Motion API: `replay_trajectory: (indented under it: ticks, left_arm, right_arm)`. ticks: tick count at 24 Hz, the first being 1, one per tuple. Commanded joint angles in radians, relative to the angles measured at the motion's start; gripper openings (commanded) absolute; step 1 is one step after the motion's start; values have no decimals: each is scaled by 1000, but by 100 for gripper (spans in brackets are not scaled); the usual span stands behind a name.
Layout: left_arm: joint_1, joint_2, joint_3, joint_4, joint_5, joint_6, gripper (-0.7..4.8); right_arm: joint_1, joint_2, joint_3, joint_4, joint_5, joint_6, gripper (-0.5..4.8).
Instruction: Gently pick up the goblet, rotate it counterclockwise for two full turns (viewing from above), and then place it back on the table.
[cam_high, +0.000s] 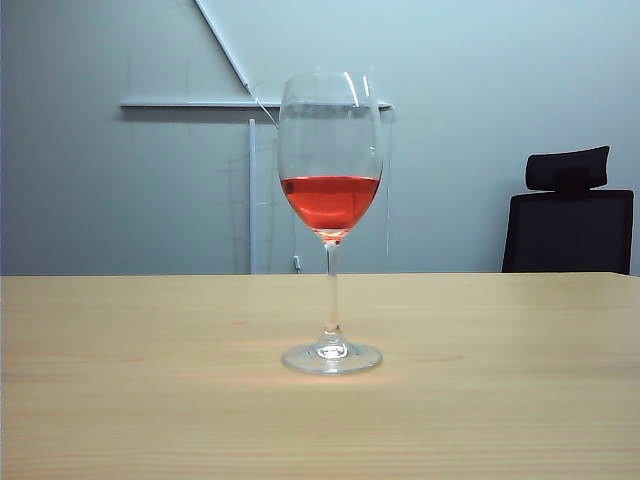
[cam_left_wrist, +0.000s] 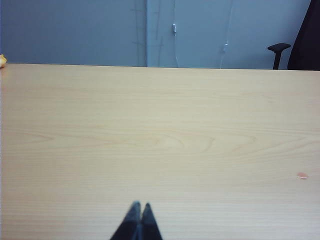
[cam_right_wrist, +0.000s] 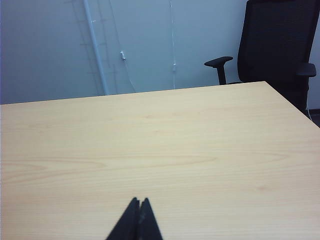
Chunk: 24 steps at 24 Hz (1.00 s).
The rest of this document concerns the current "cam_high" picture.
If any thin white hanging cable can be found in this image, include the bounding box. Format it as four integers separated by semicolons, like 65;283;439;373
384;107;392;274

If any white vertical wall rail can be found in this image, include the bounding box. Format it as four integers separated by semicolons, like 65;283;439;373
248;118;260;275

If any white horizontal wall rail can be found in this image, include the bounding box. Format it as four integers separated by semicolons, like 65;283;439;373
119;97;394;111

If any white diagonal wall rail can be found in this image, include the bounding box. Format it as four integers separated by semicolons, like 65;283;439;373
194;0;254;94

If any wine glass with red liquid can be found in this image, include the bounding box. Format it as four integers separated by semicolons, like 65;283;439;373
277;71;385;375

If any black office chair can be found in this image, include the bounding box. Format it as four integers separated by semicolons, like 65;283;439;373
502;145;635;275

